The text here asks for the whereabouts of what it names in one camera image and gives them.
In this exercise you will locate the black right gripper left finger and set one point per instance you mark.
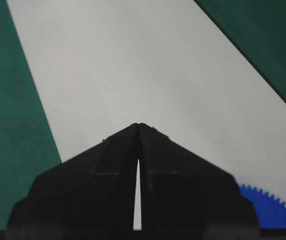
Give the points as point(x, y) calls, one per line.
point(90, 196)

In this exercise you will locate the blue plastic gear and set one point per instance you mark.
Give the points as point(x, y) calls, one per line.
point(270, 210)

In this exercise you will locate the green table mat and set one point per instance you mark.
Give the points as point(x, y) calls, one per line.
point(256, 28)

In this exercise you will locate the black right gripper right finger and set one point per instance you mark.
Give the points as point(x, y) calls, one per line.
point(186, 197)

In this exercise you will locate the white rectangular board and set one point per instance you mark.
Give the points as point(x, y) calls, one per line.
point(99, 66)

